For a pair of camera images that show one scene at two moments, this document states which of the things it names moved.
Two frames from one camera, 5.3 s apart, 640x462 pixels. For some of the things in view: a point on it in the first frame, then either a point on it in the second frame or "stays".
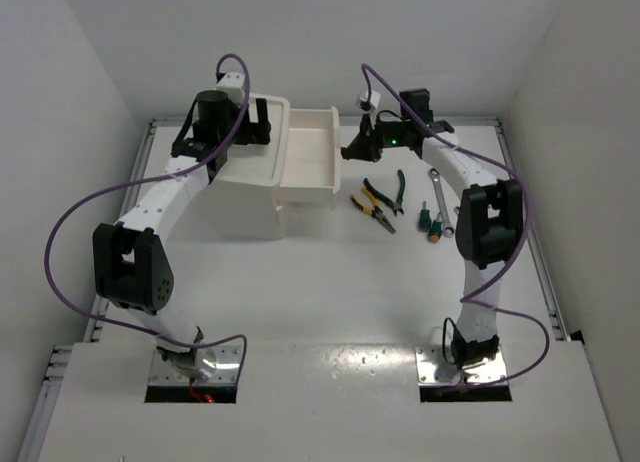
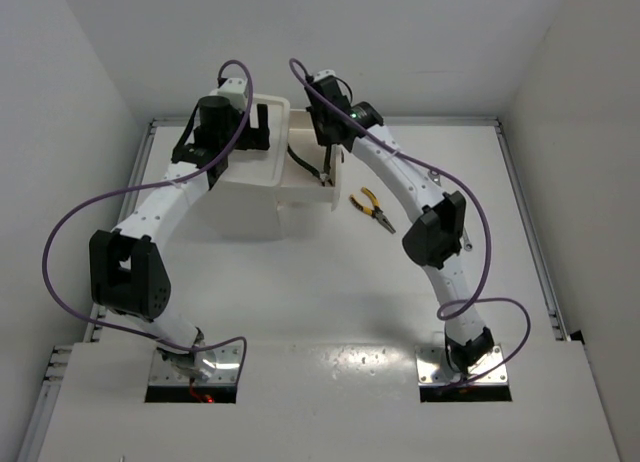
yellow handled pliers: (374, 211) stays
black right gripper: (367, 145) to (322, 139)
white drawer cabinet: (244, 200) stays
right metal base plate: (434, 369) stays
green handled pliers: (396, 205) to (324, 175)
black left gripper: (255, 134) stays
